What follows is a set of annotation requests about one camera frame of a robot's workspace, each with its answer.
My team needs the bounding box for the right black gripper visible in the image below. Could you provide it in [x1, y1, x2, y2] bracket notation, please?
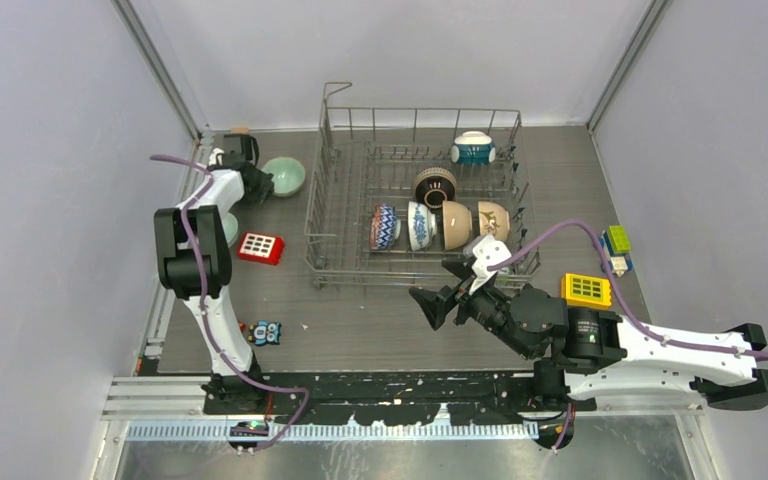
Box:
[408, 256, 535, 359]

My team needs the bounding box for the celadon green bowl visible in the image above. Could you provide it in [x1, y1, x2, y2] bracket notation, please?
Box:
[261, 157, 306, 198]
[221, 213, 239, 247]

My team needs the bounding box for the grey wire dish rack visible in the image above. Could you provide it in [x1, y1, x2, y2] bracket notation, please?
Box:
[305, 81, 533, 286]

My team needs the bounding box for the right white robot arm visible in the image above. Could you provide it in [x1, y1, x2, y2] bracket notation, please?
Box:
[409, 260, 768, 411]

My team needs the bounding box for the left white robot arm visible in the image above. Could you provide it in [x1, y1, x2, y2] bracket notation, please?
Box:
[150, 149, 274, 414]

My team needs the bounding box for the blue floral white bowl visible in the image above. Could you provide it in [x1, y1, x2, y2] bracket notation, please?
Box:
[408, 201, 437, 251]

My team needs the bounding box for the plain beige bowl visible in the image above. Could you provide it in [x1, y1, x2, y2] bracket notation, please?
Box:
[442, 201, 473, 251]

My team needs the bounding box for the red blue zigzag bowl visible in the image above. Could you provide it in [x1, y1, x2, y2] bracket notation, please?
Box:
[369, 203, 401, 251]

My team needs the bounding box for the red window toy block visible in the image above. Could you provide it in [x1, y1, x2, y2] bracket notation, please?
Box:
[237, 232, 285, 266]

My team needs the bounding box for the beige deer bowl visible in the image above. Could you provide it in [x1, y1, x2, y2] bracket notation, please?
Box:
[477, 201, 511, 242]

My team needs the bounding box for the brown striped bowl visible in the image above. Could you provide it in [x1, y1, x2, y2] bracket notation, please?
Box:
[413, 167, 457, 210]

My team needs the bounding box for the yellow window toy block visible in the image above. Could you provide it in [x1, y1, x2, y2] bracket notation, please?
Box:
[560, 272, 613, 310]

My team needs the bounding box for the teal white bowl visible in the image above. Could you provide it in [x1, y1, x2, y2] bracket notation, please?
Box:
[450, 131, 497, 166]

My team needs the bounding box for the blue owl puzzle piece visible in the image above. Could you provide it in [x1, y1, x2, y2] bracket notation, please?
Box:
[247, 320, 282, 347]

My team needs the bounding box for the toy block car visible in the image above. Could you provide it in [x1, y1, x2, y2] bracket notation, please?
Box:
[599, 225, 633, 277]

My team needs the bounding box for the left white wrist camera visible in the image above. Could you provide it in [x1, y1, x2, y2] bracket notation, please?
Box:
[207, 148, 226, 170]

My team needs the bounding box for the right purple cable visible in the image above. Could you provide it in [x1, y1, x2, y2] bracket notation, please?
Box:
[487, 219, 768, 453]

